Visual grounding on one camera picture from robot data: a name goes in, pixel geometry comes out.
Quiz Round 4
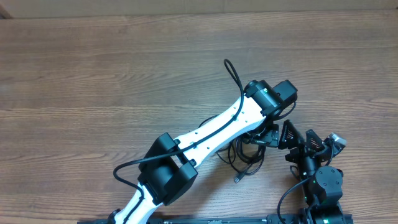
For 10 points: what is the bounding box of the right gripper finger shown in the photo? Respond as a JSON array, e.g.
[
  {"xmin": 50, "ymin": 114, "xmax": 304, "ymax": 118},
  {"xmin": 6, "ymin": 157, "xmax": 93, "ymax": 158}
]
[
  {"xmin": 305, "ymin": 129, "xmax": 325, "ymax": 152},
  {"xmin": 278, "ymin": 119, "xmax": 305, "ymax": 149}
]

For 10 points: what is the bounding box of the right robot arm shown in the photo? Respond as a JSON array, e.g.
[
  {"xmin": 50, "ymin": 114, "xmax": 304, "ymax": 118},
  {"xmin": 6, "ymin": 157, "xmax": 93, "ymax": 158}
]
[{"xmin": 277, "ymin": 120, "xmax": 354, "ymax": 224}]

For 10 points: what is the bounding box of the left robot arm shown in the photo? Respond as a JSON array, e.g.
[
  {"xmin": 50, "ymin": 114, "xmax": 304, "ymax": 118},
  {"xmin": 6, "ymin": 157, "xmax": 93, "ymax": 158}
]
[{"xmin": 107, "ymin": 80, "xmax": 297, "ymax": 223}]

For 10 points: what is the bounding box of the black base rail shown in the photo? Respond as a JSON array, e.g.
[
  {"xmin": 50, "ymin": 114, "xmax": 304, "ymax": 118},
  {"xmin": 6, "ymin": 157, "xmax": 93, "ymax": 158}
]
[{"xmin": 77, "ymin": 214, "xmax": 354, "ymax": 224}]

